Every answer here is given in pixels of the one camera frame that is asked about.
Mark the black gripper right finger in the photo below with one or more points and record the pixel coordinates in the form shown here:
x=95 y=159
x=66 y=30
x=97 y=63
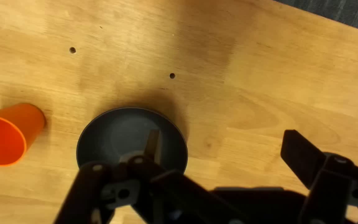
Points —
x=323 y=178

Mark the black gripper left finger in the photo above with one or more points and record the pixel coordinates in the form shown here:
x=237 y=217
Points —
x=145 y=182

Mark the orange plastic cup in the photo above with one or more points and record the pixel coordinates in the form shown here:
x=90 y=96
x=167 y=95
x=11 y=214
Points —
x=8 y=132

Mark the dark grey bowl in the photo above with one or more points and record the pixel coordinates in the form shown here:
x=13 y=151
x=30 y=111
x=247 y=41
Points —
x=120 y=134

